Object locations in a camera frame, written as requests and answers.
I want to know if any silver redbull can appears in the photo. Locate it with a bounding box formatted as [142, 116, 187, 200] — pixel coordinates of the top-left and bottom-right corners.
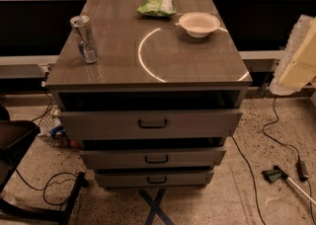
[70, 15, 98, 64]

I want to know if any white paper bowl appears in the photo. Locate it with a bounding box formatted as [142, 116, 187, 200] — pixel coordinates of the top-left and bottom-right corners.
[179, 12, 220, 38]

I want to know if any grey drawer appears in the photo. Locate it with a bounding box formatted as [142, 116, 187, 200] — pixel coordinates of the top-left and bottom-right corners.
[80, 147, 225, 170]
[59, 110, 242, 140]
[95, 170, 213, 188]

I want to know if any middle grey drawer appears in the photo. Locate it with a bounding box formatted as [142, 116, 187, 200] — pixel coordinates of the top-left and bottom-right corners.
[80, 147, 225, 170]

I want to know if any black cable under cabinet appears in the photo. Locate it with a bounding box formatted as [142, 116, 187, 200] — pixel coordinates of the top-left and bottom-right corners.
[231, 135, 267, 225]

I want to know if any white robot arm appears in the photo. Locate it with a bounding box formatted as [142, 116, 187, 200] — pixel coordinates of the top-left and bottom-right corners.
[270, 15, 316, 96]

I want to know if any top grey drawer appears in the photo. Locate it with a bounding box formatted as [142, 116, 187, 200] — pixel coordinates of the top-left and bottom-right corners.
[59, 110, 242, 140]

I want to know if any grey drawer cabinet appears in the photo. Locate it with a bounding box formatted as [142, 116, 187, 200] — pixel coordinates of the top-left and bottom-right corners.
[47, 0, 252, 175]

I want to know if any wire basket with items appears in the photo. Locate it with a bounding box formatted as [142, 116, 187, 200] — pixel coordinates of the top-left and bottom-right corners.
[39, 112, 80, 149]

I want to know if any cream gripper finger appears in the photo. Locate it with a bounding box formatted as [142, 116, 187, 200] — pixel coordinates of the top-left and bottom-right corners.
[278, 18, 316, 91]

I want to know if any bottom grey drawer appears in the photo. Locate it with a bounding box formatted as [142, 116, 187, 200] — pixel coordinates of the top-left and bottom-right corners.
[95, 170, 213, 188]

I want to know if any green chip bag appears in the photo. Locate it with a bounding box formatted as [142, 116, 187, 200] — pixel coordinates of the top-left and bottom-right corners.
[136, 0, 177, 17]

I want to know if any black chair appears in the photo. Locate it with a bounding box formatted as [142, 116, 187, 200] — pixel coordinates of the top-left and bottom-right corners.
[0, 107, 88, 225]

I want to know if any black floor cable left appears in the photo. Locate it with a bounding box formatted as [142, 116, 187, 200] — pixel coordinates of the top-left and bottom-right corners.
[14, 168, 80, 207]

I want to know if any green-headed floor tool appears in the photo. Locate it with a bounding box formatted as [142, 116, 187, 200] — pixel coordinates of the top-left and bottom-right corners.
[262, 165, 316, 206]

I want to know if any black cable with adapter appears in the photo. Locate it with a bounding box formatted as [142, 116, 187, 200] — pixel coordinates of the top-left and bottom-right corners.
[262, 95, 316, 225]

